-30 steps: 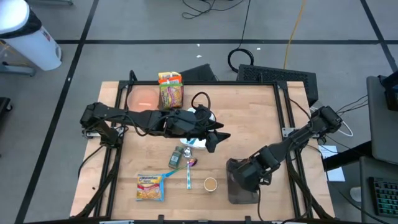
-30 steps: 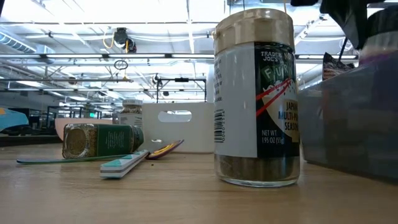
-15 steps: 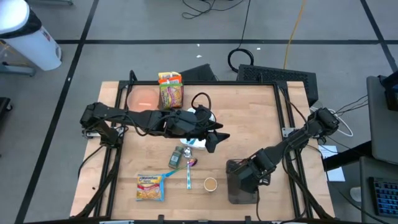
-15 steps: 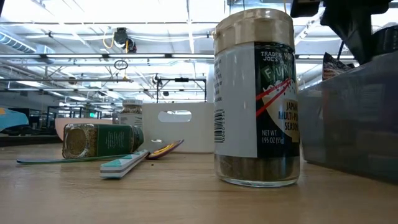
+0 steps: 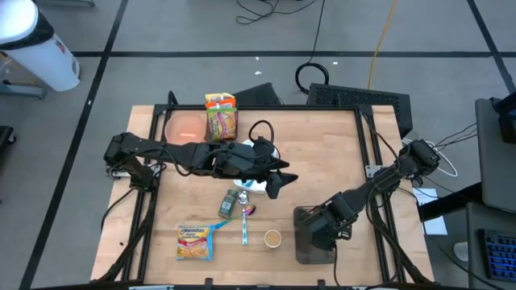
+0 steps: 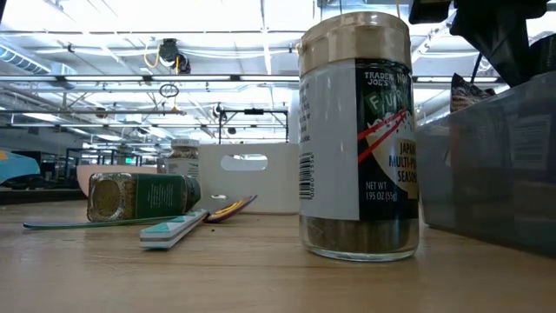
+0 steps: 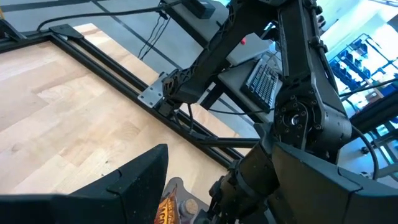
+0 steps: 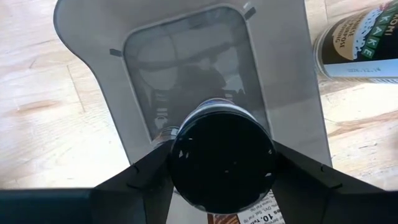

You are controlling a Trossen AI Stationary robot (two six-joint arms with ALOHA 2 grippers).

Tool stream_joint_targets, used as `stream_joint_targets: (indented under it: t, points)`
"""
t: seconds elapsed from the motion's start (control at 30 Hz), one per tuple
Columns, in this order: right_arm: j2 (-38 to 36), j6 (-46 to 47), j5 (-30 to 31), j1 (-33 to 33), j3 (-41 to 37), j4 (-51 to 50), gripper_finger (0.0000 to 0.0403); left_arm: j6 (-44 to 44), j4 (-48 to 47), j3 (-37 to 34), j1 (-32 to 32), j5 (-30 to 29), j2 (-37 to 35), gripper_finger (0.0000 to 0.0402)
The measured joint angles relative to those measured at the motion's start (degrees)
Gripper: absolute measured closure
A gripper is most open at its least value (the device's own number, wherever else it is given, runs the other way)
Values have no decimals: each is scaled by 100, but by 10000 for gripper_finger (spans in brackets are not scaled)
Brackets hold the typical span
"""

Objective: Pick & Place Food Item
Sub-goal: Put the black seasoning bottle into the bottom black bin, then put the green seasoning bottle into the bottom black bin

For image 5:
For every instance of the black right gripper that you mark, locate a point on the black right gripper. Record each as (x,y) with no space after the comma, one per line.
(328,231)

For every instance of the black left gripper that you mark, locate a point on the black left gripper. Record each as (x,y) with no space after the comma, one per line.
(242,161)

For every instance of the white plastic bin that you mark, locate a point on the white plastic bin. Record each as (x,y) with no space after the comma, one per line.
(260,188)

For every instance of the gold-lidded furikake jar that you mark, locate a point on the gold-lidded furikake jar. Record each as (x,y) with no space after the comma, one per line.
(273,239)

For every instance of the green-labelled spice jar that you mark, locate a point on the green-labelled spice jar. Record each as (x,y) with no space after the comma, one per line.
(227,203)

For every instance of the green ramen packet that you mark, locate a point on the green ramen packet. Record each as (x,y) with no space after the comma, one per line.
(222,124)

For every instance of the yellow ramen packet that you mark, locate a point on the yellow ramen packet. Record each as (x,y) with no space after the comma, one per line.
(219,96)

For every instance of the blue Maruchan ramen packet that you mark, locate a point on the blue Maruchan ramen packet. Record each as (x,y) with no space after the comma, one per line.
(193,245)

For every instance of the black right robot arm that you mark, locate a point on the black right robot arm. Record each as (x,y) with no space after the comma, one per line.
(387,177)

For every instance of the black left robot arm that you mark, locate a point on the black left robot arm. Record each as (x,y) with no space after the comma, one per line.
(161,151)

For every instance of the dark grey plastic bin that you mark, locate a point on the dark grey plastic bin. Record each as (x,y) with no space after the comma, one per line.
(206,131)
(306,253)

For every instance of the black flat panel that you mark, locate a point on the black flat panel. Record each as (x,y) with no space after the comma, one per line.
(258,96)

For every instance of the white paper sheet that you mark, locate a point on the white paper sheet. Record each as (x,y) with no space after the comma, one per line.
(435,227)

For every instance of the pink translucent bowl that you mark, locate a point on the pink translucent bowl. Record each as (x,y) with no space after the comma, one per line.
(183,127)

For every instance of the black desk beam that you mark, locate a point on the black desk beam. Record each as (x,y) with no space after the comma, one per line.
(451,203)

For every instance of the grey computer mouse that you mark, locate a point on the grey computer mouse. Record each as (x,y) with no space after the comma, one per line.
(461,251)

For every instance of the black keyboard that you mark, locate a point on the black keyboard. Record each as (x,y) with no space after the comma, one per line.
(500,255)

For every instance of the black object on desk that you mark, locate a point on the black object on desk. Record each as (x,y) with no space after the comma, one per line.
(508,121)

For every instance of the white trash can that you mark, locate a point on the white trash can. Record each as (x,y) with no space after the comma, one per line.
(44,60)

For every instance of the grey metal bar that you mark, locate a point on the grey metal bar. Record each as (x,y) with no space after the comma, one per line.
(64,2)

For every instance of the black equipment piece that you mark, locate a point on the black equipment piece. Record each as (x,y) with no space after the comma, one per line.
(6,137)

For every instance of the black aluminium table frame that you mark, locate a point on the black aluminium table frame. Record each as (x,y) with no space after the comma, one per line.
(302,107)

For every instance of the grey metal mounting bracket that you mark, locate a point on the grey metal mounting bracket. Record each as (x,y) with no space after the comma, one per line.
(117,174)
(371,171)

